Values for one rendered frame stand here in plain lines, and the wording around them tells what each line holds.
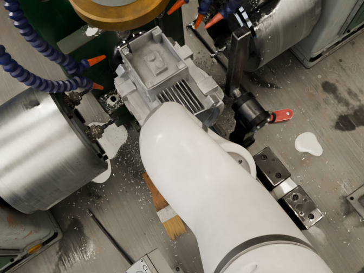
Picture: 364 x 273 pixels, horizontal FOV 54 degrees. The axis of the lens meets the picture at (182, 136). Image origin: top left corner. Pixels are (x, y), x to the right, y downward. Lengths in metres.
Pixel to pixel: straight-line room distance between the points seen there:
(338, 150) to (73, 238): 0.78
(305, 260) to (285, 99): 0.89
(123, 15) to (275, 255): 0.45
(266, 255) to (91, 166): 0.57
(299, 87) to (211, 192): 0.83
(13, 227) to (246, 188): 0.59
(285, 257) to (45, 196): 0.62
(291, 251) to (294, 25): 0.68
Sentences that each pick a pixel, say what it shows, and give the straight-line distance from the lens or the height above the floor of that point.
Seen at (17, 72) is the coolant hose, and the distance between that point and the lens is 0.61.
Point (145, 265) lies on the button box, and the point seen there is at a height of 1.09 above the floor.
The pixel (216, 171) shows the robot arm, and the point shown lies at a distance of 0.36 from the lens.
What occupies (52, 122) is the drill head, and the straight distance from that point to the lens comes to 0.74.
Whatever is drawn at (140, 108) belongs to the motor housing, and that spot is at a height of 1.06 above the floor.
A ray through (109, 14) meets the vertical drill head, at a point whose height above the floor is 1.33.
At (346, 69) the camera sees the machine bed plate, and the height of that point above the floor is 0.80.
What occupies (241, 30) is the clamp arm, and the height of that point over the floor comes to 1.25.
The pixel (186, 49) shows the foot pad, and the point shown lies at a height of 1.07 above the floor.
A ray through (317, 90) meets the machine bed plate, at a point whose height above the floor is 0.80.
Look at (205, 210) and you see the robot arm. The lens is 0.34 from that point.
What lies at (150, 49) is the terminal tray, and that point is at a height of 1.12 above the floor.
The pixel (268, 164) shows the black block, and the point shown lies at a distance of 0.98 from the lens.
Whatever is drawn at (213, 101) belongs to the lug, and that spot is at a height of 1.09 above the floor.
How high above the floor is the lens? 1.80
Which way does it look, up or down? 72 degrees down
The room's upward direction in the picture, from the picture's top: 11 degrees counter-clockwise
